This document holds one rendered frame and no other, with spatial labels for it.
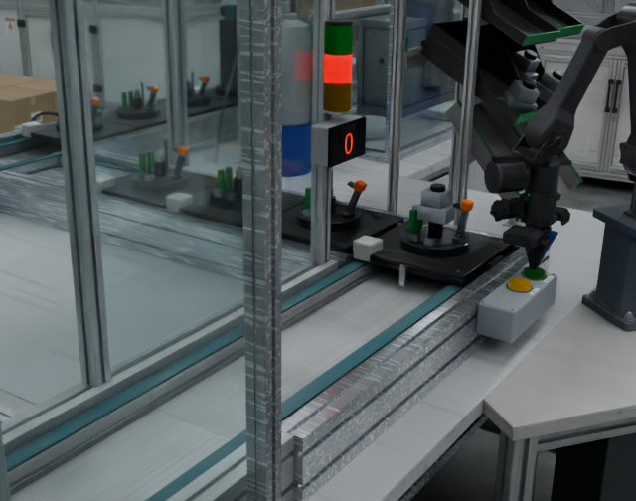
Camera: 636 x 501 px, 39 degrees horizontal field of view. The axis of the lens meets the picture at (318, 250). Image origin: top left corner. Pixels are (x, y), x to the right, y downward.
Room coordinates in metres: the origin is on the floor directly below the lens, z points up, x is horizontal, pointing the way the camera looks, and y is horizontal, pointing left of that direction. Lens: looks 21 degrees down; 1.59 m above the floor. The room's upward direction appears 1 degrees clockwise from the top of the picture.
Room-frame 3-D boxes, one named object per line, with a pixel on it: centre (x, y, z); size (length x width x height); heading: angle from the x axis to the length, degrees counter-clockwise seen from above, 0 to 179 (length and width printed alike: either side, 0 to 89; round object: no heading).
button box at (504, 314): (1.50, -0.37, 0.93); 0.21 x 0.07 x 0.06; 146
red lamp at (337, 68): (1.60, -0.03, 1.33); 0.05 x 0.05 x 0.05
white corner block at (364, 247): (1.66, -0.10, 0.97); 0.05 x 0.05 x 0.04; 56
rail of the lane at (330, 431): (1.38, -0.21, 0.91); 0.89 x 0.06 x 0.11; 146
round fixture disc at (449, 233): (1.69, -0.23, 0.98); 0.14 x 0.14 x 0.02
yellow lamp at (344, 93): (1.60, -0.03, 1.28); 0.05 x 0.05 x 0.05
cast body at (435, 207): (1.70, -0.22, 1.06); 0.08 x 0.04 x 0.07; 57
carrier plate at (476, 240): (1.69, -0.23, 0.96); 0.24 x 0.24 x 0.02; 56
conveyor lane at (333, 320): (1.45, -0.05, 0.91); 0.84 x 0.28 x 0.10; 146
